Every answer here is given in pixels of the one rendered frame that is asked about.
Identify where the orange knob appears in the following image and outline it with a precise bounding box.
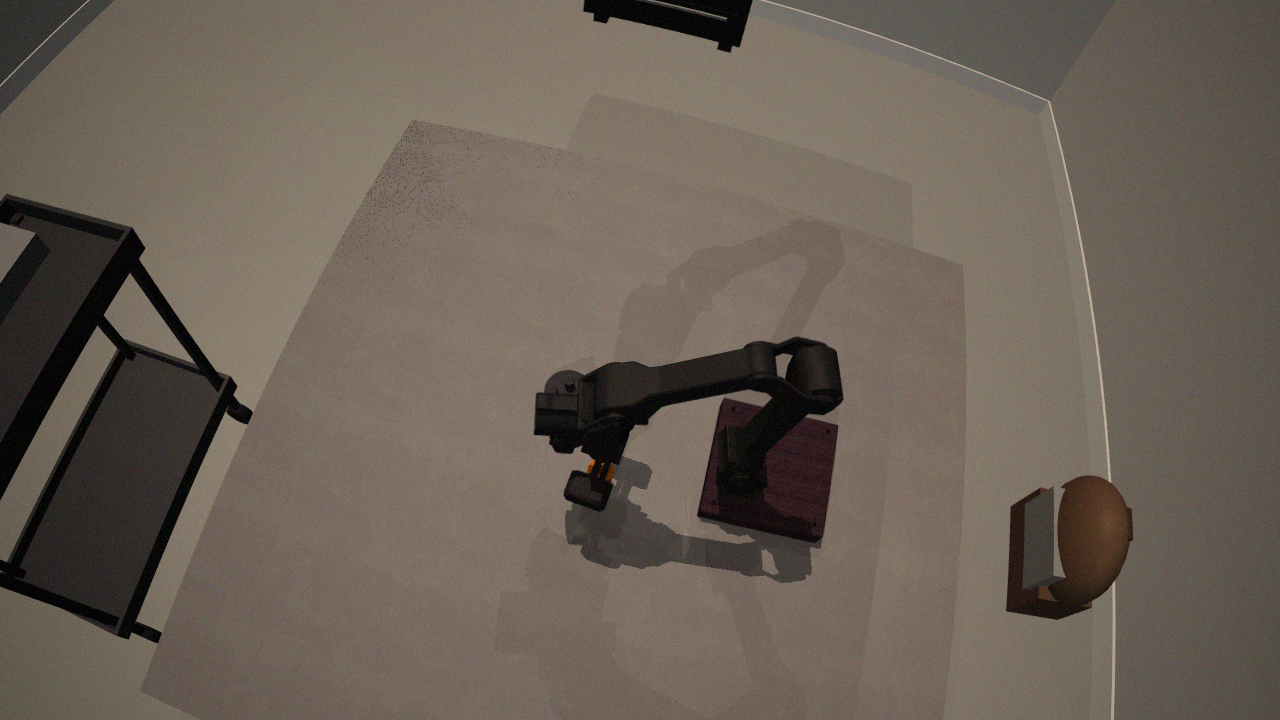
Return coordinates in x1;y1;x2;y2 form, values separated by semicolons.
588;460;613;482

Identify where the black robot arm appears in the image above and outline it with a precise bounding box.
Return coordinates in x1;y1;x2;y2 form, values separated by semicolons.
534;337;844;498

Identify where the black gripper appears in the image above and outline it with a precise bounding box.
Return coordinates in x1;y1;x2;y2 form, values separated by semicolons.
564;433;630;512

